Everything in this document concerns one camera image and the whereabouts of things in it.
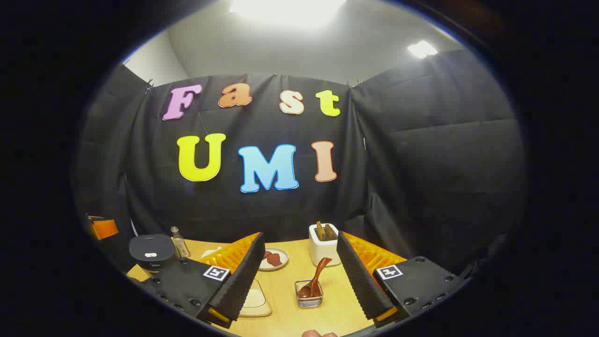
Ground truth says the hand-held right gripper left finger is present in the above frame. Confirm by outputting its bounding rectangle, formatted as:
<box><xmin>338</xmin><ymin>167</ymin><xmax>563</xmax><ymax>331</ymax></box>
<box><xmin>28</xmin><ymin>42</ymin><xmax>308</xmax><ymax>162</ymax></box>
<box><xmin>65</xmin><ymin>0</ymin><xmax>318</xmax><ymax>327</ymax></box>
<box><xmin>140</xmin><ymin>232</ymin><xmax>266</xmax><ymax>329</ymax></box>

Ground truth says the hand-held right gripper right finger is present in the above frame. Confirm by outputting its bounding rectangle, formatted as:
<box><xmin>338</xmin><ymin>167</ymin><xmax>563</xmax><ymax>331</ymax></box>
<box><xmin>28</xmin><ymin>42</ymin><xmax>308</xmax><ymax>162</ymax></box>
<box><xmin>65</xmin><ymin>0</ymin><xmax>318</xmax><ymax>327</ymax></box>
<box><xmin>336</xmin><ymin>230</ymin><xmax>468</xmax><ymax>328</ymax></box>

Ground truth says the dark wooden spoon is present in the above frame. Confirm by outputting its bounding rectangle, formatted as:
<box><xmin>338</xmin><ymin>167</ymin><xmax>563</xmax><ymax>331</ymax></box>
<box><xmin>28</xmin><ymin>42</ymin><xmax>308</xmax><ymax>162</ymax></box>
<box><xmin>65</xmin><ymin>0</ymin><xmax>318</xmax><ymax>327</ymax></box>
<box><xmin>298</xmin><ymin>257</ymin><xmax>333</xmax><ymax>299</ymax></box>

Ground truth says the black silver rice cooker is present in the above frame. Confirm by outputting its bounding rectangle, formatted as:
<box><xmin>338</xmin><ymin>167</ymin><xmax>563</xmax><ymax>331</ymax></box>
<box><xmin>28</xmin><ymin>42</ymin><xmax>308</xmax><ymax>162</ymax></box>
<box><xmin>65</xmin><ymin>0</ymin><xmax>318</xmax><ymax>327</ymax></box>
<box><xmin>129</xmin><ymin>234</ymin><xmax>177</xmax><ymax>274</ymax></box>

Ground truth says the wire chopstick holder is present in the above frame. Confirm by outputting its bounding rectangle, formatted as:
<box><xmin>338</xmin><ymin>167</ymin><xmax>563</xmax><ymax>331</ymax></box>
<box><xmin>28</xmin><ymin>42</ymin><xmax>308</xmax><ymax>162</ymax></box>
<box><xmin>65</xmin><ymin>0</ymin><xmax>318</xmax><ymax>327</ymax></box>
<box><xmin>295</xmin><ymin>279</ymin><xmax>324</xmax><ymax>308</ymax></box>

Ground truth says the round white plate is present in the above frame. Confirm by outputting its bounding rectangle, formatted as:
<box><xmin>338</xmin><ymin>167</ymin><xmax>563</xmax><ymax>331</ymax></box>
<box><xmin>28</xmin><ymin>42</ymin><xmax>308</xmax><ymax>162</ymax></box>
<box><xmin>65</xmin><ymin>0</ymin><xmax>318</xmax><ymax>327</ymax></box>
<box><xmin>258</xmin><ymin>247</ymin><xmax>289</xmax><ymax>271</ymax></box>

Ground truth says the white toaster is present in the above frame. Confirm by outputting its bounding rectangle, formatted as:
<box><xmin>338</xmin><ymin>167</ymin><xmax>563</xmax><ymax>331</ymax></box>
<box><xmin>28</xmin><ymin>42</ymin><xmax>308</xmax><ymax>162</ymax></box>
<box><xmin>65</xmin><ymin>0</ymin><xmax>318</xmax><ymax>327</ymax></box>
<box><xmin>309</xmin><ymin>224</ymin><xmax>342</xmax><ymax>267</ymax></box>

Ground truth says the small glass bottle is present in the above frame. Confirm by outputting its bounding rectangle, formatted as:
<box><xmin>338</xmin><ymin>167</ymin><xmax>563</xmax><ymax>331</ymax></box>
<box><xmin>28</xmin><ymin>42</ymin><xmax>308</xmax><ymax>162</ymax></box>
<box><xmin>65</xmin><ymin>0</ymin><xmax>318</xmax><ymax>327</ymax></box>
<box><xmin>170</xmin><ymin>227</ymin><xmax>191</xmax><ymax>259</ymax></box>

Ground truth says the small ceiling light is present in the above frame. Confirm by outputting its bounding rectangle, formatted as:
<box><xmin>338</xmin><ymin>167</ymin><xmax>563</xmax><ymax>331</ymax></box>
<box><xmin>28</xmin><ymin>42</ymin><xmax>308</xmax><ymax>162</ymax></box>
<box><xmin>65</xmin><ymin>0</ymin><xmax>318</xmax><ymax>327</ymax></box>
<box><xmin>406</xmin><ymin>40</ymin><xmax>439</xmax><ymax>59</ymax></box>

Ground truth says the large ceiling light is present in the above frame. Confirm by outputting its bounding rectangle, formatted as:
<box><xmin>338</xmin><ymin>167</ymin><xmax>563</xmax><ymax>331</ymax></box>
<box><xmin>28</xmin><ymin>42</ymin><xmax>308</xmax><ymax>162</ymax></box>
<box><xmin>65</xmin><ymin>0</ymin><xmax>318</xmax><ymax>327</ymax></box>
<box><xmin>228</xmin><ymin>0</ymin><xmax>348</xmax><ymax>31</ymax></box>

